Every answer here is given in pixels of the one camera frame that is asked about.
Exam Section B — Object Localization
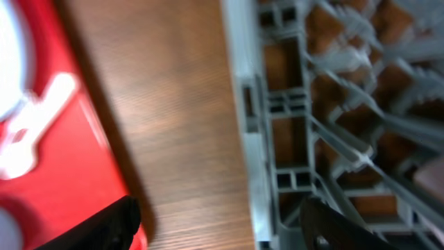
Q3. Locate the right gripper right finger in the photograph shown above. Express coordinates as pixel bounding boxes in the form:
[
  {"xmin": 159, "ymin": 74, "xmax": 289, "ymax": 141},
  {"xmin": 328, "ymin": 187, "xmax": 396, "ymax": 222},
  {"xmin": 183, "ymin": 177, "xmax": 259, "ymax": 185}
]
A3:
[{"xmin": 300, "ymin": 197, "xmax": 395, "ymax": 250}]

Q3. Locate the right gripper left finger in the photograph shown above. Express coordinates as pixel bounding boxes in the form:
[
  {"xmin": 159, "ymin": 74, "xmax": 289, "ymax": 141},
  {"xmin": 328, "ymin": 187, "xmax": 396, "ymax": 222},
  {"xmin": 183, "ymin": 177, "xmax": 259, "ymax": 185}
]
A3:
[{"xmin": 37, "ymin": 196, "xmax": 142, "ymax": 250}]

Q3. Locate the grey dishwasher rack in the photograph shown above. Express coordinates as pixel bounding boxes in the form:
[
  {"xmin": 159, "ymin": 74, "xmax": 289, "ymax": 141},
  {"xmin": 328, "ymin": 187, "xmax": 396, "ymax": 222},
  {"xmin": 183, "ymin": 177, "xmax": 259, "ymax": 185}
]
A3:
[{"xmin": 221, "ymin": 1, "xmax": 443, "ymax": 249}]

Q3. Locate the red plastic tray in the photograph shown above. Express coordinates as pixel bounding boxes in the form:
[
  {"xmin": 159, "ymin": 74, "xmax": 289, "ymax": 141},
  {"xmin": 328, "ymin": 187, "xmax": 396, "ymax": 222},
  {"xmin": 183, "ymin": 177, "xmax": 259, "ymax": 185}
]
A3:
[{"xmin": 1, "ymin": 1, "xmax": 148, "ymax": 249}]

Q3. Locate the white plastic spoon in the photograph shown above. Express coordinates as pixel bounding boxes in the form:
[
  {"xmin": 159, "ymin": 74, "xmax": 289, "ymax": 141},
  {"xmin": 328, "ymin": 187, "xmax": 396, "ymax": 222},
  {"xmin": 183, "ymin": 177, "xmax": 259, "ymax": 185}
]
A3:
[{"xmin": 1, "ymin": 72, "xmax": 78, "ymax": 180}]

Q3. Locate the light blue plate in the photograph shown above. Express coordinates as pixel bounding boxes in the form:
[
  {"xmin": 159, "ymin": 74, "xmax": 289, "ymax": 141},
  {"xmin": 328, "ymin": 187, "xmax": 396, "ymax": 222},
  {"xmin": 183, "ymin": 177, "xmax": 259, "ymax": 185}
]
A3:
[{"xmin": 1, "ymin": 0, "xmax": 35, "ymax": 121}]

